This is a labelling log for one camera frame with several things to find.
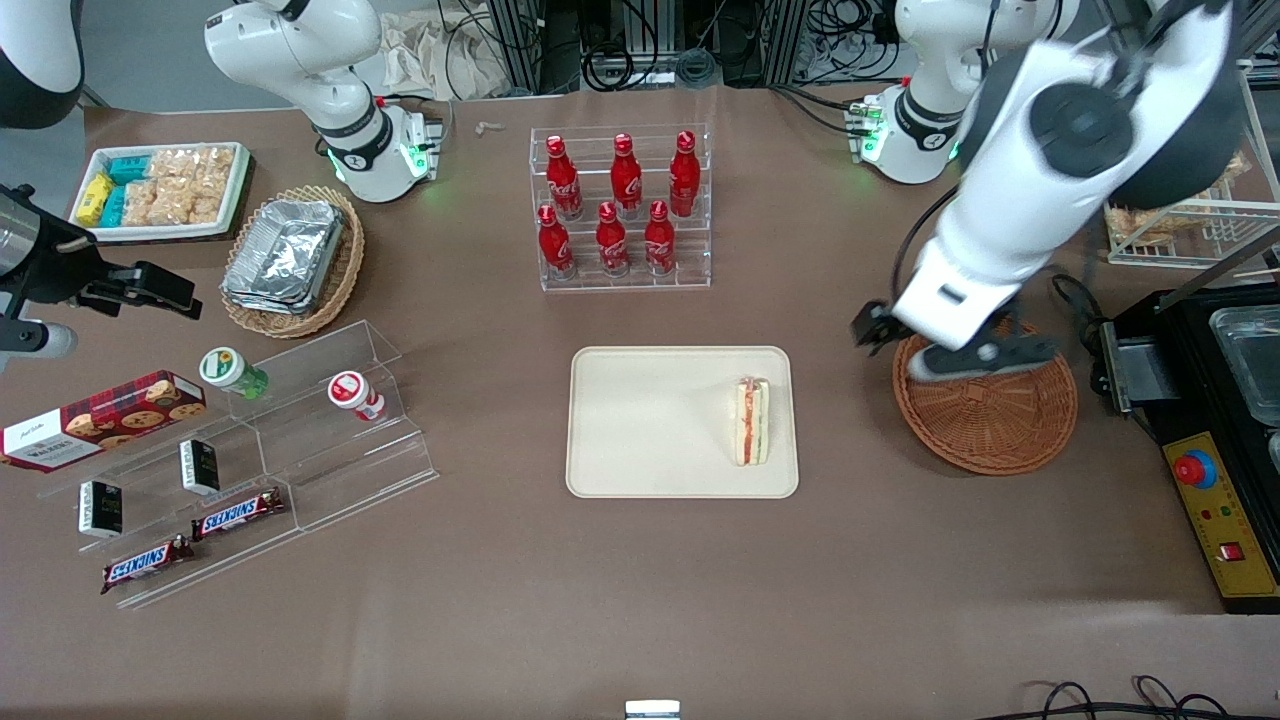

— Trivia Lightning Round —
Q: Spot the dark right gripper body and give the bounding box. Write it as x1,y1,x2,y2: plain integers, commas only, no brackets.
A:
0,185,101,376

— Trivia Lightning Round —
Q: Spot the triangular sandwich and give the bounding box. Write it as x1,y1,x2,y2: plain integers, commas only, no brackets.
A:
733,376,772,468

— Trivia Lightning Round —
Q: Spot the white snack tray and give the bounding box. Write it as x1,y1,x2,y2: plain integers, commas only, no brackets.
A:
68,141,251,244

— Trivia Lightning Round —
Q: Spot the round brown wicker basket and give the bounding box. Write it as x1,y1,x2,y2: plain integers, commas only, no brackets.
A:
893,320,1079,476

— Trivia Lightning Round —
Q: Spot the oval tan wicker basket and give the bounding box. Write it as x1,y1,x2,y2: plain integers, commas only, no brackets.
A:
219,184,366,340

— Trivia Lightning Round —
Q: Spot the beige rectangular tray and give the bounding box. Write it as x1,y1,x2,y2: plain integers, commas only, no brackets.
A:
566,345,800,500

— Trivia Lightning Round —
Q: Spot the yellow snack packet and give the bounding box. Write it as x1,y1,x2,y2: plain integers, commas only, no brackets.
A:
76,172,114,227

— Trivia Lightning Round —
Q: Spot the green capped small bottle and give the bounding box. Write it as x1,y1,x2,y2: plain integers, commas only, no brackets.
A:
198,346,271,401

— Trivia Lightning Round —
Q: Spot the aluminium foil container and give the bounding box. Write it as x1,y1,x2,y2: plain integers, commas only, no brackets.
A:
221,198,347,317

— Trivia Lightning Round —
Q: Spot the red tartan cookie box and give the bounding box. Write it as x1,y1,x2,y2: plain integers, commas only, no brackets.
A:
0,370,208,473

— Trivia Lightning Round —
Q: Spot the small black box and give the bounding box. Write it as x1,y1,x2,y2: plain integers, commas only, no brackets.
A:
179,438,221,497
78,480,125,540

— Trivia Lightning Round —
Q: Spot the clear acrylic bottle rack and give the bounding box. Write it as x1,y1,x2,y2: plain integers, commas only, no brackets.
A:
529,123,713,293

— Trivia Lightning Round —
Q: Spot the red white yoghurt bottle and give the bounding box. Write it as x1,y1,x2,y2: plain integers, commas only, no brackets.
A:
327,370,387,424

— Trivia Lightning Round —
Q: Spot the red cola bottle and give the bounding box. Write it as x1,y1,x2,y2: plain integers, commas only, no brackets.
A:
610,132,644,219
596,201,631,278
536,204,576,279
545,135,583,221
669,130,701,218
644,200,677,276

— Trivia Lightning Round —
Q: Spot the Snickers chocolate bar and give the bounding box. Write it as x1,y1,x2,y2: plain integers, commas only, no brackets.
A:
190,487,288,542
100,534,197,596

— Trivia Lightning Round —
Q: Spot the grey metal bar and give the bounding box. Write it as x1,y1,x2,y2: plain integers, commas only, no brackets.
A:
1155,235,1280,313

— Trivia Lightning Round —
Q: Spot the clear acrylic stepped display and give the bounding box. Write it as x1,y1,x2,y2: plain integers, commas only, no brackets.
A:
38,319,441,611

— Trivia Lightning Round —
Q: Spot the glass pan in machine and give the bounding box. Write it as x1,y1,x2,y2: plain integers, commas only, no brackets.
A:
1208,305,1280,426

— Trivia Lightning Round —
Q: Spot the black machine with yellow panel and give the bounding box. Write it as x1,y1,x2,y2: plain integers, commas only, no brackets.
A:
1100,285,1280,614

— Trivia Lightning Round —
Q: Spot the beige cloth bag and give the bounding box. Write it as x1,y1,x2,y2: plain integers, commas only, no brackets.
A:
378,8,513,101

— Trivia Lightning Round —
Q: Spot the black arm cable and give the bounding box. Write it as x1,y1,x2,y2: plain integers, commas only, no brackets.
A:
892,188,957,301

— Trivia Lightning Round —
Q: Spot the black machine cable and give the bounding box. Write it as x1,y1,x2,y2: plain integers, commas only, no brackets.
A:
1048,272,1109,353

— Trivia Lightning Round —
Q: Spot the grey metal bracket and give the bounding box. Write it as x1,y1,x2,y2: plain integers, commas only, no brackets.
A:
1100,320,1183,416

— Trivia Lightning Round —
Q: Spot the white wire rack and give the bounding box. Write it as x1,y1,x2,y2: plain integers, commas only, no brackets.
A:
1105,60,1280,269

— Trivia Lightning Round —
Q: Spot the black floor cable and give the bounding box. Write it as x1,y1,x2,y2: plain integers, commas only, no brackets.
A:
985,678,1280,720

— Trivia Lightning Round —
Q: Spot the black cable bundle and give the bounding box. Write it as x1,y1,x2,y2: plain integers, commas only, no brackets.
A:
580,40,721,91

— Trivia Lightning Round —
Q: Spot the aluminium frame rack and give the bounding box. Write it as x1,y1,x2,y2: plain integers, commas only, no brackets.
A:
487,0,901,93

